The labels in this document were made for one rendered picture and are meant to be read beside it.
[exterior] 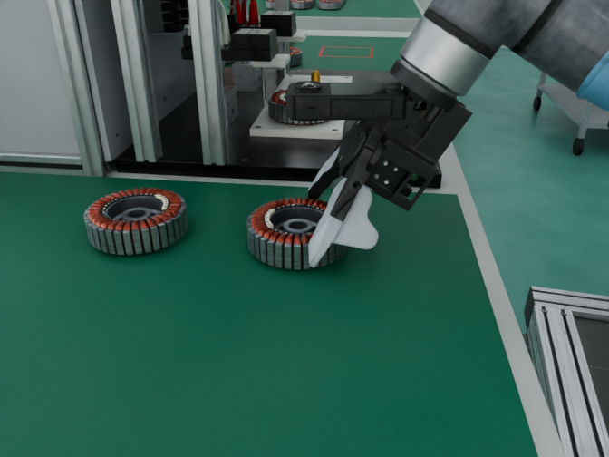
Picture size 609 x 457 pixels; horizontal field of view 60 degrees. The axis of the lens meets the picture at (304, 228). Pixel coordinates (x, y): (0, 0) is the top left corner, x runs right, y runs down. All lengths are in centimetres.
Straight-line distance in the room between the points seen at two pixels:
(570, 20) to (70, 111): 63
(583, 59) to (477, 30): 9
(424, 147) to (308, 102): 12
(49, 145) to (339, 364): 57
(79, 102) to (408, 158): 47
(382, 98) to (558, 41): 15
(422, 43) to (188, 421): 37
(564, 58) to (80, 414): 48
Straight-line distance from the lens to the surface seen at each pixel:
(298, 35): 114
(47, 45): 82
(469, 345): 48
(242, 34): 89
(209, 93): 75
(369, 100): 51
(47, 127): 85
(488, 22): 51
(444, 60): 50
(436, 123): 54
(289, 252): 54
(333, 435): 40
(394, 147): 52
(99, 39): 81
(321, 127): 88
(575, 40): 51
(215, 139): 76
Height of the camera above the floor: 105
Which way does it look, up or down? 29 degrees down
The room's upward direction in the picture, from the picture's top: straight up
